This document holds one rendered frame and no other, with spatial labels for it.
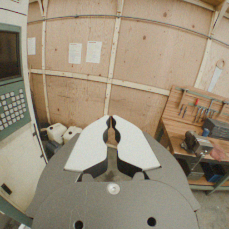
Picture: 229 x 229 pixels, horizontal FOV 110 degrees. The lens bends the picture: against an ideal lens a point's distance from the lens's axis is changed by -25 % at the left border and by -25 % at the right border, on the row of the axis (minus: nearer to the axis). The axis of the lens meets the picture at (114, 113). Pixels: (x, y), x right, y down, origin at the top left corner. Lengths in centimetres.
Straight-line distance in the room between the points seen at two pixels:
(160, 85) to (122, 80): 53
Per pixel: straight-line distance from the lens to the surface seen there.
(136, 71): 154
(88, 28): 177
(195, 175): 188
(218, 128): 178
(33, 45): 240
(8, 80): 84
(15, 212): 59
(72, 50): 183
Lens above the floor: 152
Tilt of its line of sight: 26 degrees down
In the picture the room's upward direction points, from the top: 9 degrees clockwise
